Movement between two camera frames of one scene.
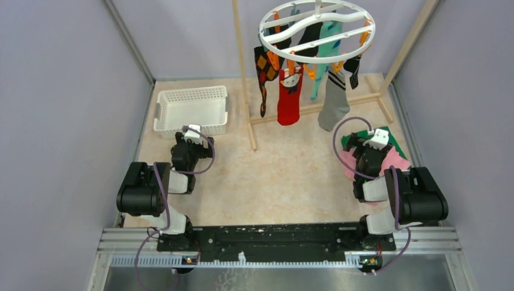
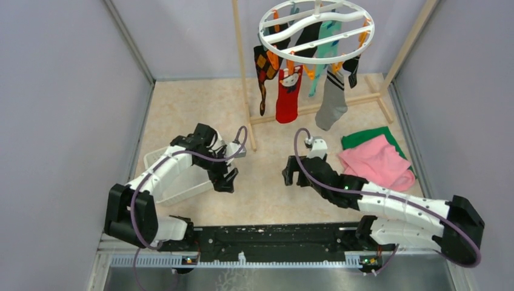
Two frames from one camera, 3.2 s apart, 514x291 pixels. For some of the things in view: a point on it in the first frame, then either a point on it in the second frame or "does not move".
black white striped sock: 352,65 does not move
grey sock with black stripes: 335,104 does not move
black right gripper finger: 352,141 -> 287,173
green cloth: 360,135 does not move
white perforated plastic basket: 205,107 -> 191,181
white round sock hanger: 317,31 does not move
